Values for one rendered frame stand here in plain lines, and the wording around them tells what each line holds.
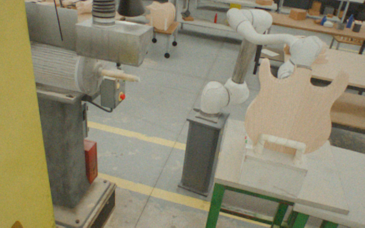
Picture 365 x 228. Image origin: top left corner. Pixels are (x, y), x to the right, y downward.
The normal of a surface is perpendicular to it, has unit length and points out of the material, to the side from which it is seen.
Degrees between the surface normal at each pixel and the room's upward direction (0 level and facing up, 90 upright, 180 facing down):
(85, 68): 78
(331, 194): 0
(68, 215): 24
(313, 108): 90
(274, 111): 90
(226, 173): 0
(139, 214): 0
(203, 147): 90
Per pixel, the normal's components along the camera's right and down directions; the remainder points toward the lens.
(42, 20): -0.25, 0.45
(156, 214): 0.11, -0.87
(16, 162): 0.96, 0.21
